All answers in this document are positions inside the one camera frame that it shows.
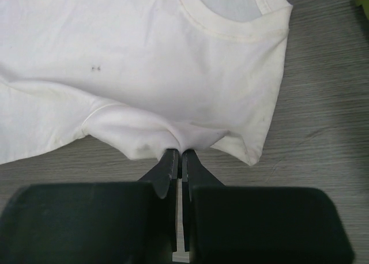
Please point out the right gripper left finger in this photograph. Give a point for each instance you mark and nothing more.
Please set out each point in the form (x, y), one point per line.
(104, 222)

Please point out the cream white t shirt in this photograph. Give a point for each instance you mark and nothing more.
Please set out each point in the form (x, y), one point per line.
(143, 76)

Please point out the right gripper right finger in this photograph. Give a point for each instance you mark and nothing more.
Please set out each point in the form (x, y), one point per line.
(239, 224)

